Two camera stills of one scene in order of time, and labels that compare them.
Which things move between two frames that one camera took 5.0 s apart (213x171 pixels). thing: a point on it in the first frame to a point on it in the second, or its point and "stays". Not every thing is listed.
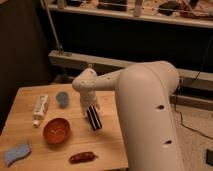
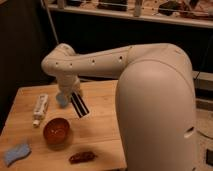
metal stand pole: [58, 44] stays
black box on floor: [209, 157] stays
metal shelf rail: [202, 21] stays
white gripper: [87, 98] to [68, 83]
